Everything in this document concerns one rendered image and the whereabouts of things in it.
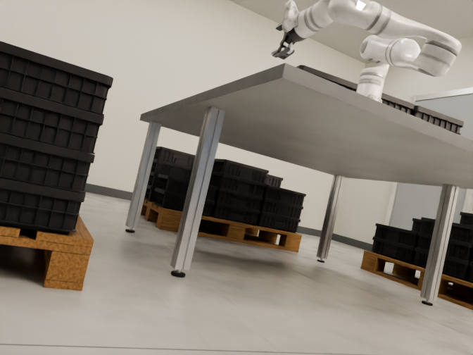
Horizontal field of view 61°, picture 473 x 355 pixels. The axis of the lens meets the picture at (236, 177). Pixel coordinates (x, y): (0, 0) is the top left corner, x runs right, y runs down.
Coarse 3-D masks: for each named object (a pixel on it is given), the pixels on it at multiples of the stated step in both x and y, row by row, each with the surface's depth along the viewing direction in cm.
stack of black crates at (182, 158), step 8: (160, 152) 323; (168, 152) 326; (176, 152) 328; (184, 152) 331; (160, 160) 324; (168, 160) 326; (176, 160) 328; (184, 160) 332; (192, 160) 335; (152, 168) 332; (160, 168) 324; (168, 168) 327; (176, 168) 330; (184, 168) 332; (152, 176) 329; (176, 176) 329; (184, 176) 332; (152, 184) 324; (152, 192) 322; (152, 200) 321
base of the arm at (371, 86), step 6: (360, 78) 151; (366, 78) 148; (372, 78) 147; (378, 78) 147; (360, 84) 150; (366, 84) 148; (372, 84) 147; (378, 84) 147; (360, 90) 149; (366, 90) 148; (372, 90) 147; (378, 90) 148; (372, 96) 146; (378, 96) 148
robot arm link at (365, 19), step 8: (336, 0) 102; (344, 0) 101; (352, 0) 102; (328, 8) 104; (336, 8) 102; (344, 8) 101; (352, 8) 101; (368, 8) 104; (376, 8) 104; (336, 16) 103; (344, 16) 103; (352, 16) 103; (360, 16) 103; (368, 16) 103; (376, 16) 104; (344, 24) 107; (352, 24) 106; (360, 24) 106; (368, 24) 105
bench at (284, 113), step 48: (192, 96) 161; (240, 96) 129; (288, 96) 116; (336, 96) 108; (144, 144) 240; (240, 144) 252; (288, 144) 207; (336, 144) 175; (384, 144) 152; (432, 144) 135; (144, 192) 237; (192, 192) 152; (336, 192) 299; (192, 240) 153; (432, 240) 220; (432, 288) 215
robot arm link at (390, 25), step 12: (384, 12) 104; (384, 24) 105; (396, 24) 105; (408, 24) 106; (420, 24) 107; (384, 36) 108; (396, 36) 107; (408, 36) 109; (420, 36) 109; (432, 36) 108; (444, 36) 107; (444, 48) 108; (456, 48) 108
